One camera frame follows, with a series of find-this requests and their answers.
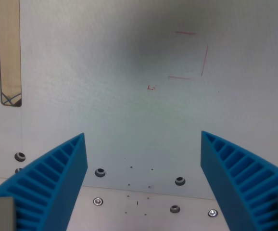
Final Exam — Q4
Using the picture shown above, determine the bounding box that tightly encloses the wooden strip in plate slot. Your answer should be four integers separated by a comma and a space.
0, 0, 23, 107

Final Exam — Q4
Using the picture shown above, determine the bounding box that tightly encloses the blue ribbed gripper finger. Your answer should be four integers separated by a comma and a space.
0, 132, 88, 231
200, 130, 278, 231

